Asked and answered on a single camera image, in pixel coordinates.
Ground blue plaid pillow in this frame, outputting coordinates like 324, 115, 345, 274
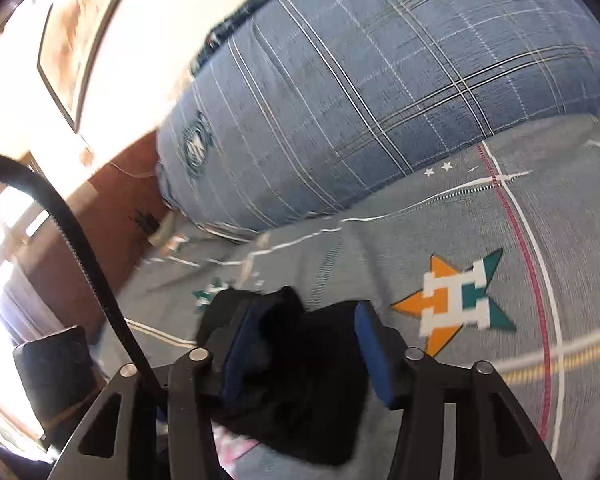
157, 0, 600, 231

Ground framed wall picture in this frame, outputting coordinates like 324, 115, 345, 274
36, 0, 121, 132

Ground grey patterned bed sheet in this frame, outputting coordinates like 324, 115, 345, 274
118, 115, 600, 479

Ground black cable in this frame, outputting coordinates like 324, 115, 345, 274
0, 148, 169, 421

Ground black pants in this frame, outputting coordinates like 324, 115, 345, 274
196, 288, 368, 467

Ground brown wooden headboard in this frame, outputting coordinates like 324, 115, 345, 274
0, 131, 166, 344

